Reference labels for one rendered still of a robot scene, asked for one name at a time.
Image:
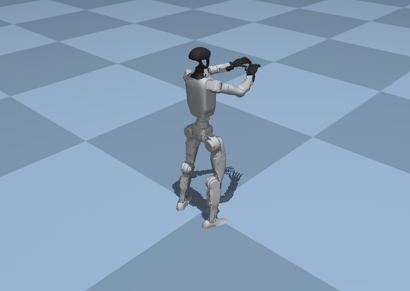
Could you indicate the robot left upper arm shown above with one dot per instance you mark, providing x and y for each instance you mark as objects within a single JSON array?
[{"x": 189, "y": 70}]

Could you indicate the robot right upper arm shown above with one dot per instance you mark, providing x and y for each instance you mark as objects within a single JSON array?
[{"x": 217, "y": 86}]

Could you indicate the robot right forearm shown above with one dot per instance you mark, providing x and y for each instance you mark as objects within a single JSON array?
[{"x": 248, "y": 82}]

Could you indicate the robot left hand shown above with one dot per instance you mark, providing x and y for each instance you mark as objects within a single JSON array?
[{"x": 238, "y": 62}]

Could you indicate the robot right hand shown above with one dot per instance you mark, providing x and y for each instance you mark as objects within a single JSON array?
[{"x": 252, "y": 70}]

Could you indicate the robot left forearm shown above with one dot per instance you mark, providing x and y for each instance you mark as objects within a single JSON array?
[{"x": 218, "y": 68}]

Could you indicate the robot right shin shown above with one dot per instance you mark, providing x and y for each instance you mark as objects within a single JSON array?
[{"x": 213, "y": 198}]

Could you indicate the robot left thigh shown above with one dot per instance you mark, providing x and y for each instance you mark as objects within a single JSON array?
[{"x": 192, "y": 146}]

